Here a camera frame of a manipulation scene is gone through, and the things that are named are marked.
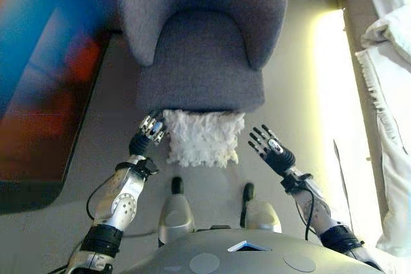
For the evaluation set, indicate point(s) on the right robot hand black silver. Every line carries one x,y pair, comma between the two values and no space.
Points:
279,155

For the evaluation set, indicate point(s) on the left robot hand black silver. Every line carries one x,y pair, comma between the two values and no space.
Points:
141,144

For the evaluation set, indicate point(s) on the white fringed cushion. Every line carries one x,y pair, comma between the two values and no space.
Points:
202,139

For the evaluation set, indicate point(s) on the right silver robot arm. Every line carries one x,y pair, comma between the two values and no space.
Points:
321,213

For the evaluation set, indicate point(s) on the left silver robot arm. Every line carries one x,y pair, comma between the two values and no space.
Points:
122,203

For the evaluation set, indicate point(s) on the right silver robot leg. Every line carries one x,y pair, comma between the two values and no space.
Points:
263,216

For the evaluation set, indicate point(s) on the silver robot leg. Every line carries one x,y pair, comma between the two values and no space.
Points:
176,216
263,216

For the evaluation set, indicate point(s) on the left silver robot leg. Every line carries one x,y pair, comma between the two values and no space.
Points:
176,216

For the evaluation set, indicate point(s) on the grey fabric armchair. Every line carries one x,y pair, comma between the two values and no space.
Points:
202,62

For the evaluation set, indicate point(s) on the reddish brown wooden cabinet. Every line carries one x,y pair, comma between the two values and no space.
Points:
38,110

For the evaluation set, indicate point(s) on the grey robot torso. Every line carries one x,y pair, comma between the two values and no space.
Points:
244,258

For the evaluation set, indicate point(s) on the white pillow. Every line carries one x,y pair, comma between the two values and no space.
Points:
391,33

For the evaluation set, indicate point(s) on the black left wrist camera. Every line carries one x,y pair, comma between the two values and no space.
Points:
150,166

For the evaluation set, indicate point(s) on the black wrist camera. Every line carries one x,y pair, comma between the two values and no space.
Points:
293,184
150,166

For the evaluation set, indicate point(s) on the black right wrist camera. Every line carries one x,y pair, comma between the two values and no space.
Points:
293,184

